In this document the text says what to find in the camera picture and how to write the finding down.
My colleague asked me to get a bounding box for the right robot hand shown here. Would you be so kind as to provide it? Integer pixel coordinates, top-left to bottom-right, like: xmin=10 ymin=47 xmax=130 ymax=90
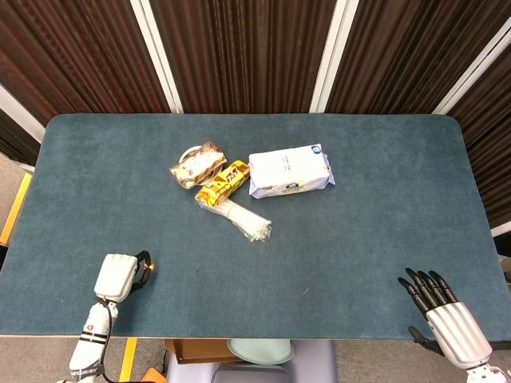
xmin=397 ymin=267 xmax=494 ymax=370

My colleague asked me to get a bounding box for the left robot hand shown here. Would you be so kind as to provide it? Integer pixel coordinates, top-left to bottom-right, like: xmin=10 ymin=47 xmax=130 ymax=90
xmin=93 ymin=250 xmax=153 ymax=304

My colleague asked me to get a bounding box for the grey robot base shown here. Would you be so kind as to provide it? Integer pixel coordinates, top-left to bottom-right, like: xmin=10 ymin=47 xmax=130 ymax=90
xmin=164 ymin=339 xmax=339 ymax=383

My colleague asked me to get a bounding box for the orange object on floor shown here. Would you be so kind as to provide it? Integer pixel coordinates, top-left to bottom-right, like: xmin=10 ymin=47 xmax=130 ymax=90
xmin=139 ymin=366 xmax=168 ymax=383

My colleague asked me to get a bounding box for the brown cardboard box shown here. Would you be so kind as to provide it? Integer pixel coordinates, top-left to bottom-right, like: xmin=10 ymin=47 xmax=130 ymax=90
xmin=164 ymin=339 xmax=244 ymax=365

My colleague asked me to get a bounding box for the brown white snack packet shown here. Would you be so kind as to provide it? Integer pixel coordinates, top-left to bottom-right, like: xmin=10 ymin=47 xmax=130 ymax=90
xmin=169 ymin=140 xmax=228 ymax=189

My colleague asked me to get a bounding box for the clear bag of white sticks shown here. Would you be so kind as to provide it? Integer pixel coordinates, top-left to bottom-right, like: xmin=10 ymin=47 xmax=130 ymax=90
xmin=196 ymin=198 xmax=273 ymax=243

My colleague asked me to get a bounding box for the blue felt table mat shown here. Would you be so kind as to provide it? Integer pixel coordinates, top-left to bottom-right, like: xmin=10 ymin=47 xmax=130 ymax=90
xmin=0 ymin=113 xmax=511 ymax=342

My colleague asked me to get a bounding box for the yellow snack packet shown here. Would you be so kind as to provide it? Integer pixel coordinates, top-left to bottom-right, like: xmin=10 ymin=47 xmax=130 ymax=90
xmin=194 ymin=160 xmax=251 ymax=208

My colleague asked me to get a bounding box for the pale green plate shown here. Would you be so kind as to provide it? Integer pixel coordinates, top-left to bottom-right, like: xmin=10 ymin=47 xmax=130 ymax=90
xmin=226 ymin=339 xmax=295 ymax=365

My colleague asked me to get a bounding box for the dark ribbed partition panel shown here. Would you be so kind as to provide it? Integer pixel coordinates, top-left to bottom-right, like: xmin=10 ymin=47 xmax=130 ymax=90
xmin=447 ymin=45 xmax=511 ymax=229
xmin=0 ymin=0 xmax=172 ymax=128
xmin=149 ymin=0 xmax=337 ymax=115
xmin=324 ymin=0 xmax=511 ymax=115
xmin=0 ymin=108 xmax=42 ymax=167

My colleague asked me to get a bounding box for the white tissue pack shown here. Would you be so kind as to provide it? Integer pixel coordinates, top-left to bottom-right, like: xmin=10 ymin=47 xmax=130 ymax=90
xmin=248 ymin=143 xmax=336 ymax=199

